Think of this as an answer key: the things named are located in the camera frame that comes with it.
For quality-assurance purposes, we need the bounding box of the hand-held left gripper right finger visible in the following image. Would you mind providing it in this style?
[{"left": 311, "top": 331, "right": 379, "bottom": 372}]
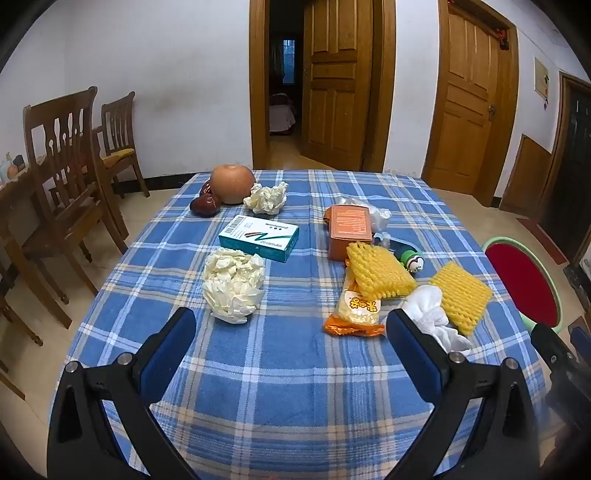
[{"left": 381, "top": 308, "right": 550, "bottom": 480}]

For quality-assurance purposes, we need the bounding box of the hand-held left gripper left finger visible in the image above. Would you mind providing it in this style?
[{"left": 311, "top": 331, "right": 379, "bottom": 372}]
[{"left": 46, "top": 307, "right": 204, "bottom": 480}]

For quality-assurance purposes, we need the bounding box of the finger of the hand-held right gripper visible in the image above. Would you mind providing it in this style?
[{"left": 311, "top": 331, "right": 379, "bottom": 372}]
[
  {"left": 570, "top": 325, "right": 591, "bottom": 365},
  {"left": 531, "top": 323, "right": 580, "bottom": 388}
]

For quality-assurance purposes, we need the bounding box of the white teal medicine box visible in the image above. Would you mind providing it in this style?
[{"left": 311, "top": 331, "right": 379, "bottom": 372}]
[{"left": 218, "top": 215, "right": 299, "bottom": 263}]

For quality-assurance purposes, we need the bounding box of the crumpled white tissue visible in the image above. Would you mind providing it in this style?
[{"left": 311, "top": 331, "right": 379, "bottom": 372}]
[{"left": 399, "top": 285, "right": 474, "bottom": 356}]

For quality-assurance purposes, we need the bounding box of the orange snack packet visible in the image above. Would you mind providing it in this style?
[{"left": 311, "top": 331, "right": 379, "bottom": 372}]
[{"left": 322, "top": 272, "right": 386, "bottom": 337}]

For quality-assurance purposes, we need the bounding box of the flat yellow foam net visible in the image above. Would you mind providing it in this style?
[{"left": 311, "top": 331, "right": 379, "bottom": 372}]
[{"left": 429, "top": 261, "right": 493, "bottom": 337}]

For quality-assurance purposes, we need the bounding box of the red stool with green rim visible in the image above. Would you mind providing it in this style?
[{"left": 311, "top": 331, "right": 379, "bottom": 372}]
[{"left": 482, "top": 236, "right": 566, "bottom": 335}]

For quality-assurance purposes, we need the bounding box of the thick yellow foam net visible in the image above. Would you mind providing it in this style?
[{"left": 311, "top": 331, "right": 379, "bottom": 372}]
[{"left": 346, "top": 242, "right": 417, "bottom": 301}]

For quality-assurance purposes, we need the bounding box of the large crumpled cream tissue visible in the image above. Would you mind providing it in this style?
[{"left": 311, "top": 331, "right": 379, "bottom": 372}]
[{"left": 203, "top": 248, "right": 267, "bottom": 324}]

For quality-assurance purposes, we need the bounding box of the green frog toy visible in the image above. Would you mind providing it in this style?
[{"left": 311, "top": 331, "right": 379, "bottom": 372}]
[{"left": 392, "top": 247, "right": 424, "bottom": 273}]

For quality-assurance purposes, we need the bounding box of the red floor mat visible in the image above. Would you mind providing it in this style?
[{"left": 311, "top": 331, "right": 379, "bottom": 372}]
[{"left": 517, "top": 217, "right": 568, "bottom": 266}]

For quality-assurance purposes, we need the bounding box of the blue plaid tablecloth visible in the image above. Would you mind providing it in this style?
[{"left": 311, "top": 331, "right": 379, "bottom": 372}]
[{"left": 46, "top": 168, "right": 546, "bottom": 480}]

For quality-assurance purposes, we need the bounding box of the clear plastic bag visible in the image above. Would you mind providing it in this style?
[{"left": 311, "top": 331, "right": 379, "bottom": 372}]
[{"left": 332, "top": 196, "right": 392, "bottom": 232}]

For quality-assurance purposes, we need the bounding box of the orange cardboard box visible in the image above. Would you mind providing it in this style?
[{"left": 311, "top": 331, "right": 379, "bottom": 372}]
[{"left": 323, "top": 205, "right": 374, "bottom": 262}]

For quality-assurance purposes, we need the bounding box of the big red date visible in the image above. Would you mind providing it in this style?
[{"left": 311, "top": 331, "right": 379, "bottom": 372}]
[{"left": 190, "top": 194, "right": 220, "bottom": 217}]

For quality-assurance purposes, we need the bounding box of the tall wooden chair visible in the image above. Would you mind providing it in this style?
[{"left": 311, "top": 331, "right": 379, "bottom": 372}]
[{"left": 23, "top": 86, "right": 130, "bottom": 305}]

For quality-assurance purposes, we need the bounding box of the low wooden cabinet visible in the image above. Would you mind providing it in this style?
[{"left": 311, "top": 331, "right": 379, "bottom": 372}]
[{"left": 499, "top": 134, "right": 552, "bottom": 217}]

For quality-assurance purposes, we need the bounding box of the dark metal door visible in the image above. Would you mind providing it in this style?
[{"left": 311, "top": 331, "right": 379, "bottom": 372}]
[{"left": 540, "top": 71, "right": 591, "bottom": 268}]

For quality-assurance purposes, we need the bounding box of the large apple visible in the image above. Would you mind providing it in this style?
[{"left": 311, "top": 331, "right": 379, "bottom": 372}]
[{"left": 211, "top": 164, "right": 256, "bottom": 205}]

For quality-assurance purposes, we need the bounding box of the small crumpled cream tissue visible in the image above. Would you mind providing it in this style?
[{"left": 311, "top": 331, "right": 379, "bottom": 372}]
[{"left": 243, "top": 181, "right": 288, "bottom": 215}]

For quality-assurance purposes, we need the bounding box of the wooden chair with cushion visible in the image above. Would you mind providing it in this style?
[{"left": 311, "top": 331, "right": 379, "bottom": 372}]
[{"left": 95, "top": 91, "right": 151, "bottom": 199}]

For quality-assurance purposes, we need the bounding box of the wooden panel door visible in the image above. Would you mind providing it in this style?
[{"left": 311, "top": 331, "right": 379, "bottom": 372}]
[
  {"left": 302, "top": 0, "right": 375, "bottom": 169},
  {"left": 422, "top": 0, "right": 520, "bottom": 208}
]

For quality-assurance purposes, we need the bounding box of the bed with pink cover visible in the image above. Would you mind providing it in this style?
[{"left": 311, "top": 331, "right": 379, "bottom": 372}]
[{"left": 269, "top": 92, "right": 296, "bottom": 134}]

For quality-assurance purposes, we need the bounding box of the window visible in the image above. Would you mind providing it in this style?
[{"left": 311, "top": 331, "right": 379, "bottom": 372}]
[{"left": 281, "top": 39, "right": 296, "bottom": 84}]

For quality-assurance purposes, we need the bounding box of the beige wall panel box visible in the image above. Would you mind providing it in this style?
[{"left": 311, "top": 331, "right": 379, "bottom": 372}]
[{"left": 533, "top": 58, "right": 550, "bottom": 100}]

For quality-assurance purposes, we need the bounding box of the wooden door frame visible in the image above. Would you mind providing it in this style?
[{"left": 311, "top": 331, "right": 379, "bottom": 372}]
[{"left": 249, "top": 0, "right": 398, "bottom": 174}]

